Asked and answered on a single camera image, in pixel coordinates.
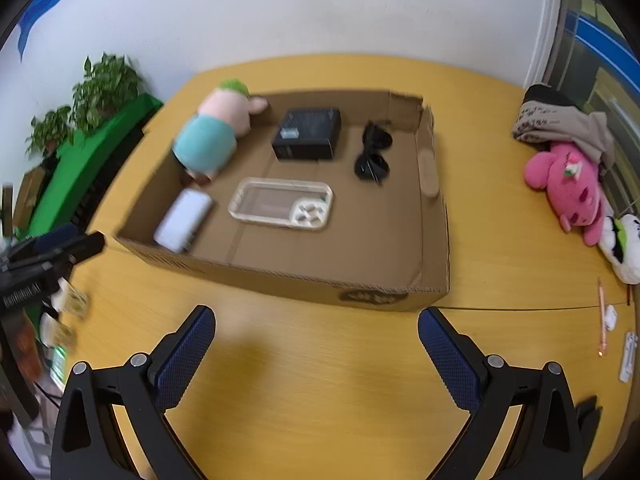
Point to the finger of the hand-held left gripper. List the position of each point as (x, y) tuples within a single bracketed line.
[(82, 247), (52, 239)]

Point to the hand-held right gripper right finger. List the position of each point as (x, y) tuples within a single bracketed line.
[(450, 360)]

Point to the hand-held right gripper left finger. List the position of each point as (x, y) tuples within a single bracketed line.
[(185, 355)]

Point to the white power bank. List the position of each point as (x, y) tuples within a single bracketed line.
[(182, 220)]

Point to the brown cardboard box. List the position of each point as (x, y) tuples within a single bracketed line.
[(350, 220)]

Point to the clear white phone case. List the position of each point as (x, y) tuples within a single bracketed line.
[(310, 213)]

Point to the black charger box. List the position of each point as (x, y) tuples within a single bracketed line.
[(306, 135)]

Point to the green board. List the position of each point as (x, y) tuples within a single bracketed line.
[(85, 160)]

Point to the small potted green plant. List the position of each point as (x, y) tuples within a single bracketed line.
[(50, 127)]

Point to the rose gold pen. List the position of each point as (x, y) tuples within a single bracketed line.
[(603, 320)]

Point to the pink plush doll green hair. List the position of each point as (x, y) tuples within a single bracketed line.
[(205, 145)]

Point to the large potted green plant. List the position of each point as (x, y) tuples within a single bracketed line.
[(107, 85)]

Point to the small white earbud case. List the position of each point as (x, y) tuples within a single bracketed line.
[(609, 316)]

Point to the white flat strip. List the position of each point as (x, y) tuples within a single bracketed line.
[(627, 357)]

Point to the white and green plush toy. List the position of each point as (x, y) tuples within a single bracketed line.
[(625, 245)]

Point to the black sunglasses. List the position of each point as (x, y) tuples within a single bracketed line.
[(372, 162)]

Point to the pink plush toy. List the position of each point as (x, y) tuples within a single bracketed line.
[(570, 185)]

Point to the grey leopard print cloth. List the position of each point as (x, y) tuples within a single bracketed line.
[(565, 122)]

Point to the glass partition with blue band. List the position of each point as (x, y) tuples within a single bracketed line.
[(605, 60)]

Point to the white door frame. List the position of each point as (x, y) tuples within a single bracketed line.
[(547, 25)]

